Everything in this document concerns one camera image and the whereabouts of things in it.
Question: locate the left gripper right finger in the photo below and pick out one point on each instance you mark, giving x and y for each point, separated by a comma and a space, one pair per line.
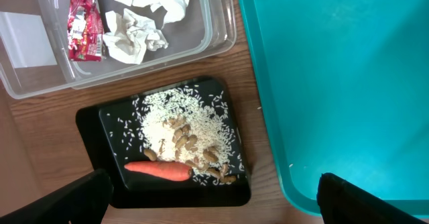
342, 202

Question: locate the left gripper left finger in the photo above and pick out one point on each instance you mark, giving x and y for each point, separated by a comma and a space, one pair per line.
83, 201

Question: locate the orange carrot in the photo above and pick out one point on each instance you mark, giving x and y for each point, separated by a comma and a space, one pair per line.
174, 171

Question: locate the pile of rice and nuts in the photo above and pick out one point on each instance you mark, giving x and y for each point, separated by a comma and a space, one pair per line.
192, 125

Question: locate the red snack wrapper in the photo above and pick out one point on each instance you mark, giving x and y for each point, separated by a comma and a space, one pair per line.
85, 31

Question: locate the black plastic tray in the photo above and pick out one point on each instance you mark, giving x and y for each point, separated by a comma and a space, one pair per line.
134, 190

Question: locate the teal plastic tray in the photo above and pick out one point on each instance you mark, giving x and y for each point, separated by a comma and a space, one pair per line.
343, 86

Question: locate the clear plastic bin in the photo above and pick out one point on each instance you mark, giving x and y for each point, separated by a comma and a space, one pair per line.
34, 56

